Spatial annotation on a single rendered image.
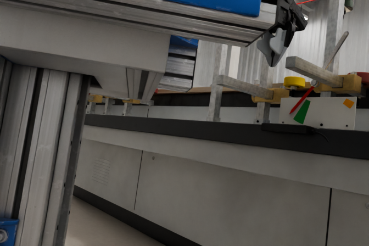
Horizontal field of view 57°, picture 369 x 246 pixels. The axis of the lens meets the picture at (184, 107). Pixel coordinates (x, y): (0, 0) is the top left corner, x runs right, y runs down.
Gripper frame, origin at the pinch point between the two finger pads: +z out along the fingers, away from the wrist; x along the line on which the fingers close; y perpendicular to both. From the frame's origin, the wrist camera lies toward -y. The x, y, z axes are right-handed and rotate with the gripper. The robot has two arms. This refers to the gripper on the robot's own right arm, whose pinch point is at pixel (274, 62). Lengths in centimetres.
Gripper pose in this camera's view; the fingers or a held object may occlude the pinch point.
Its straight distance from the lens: 87.6
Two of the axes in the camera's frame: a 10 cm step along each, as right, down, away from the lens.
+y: -7.6, -1.6, -6.3
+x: 6.4, 0.1, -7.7
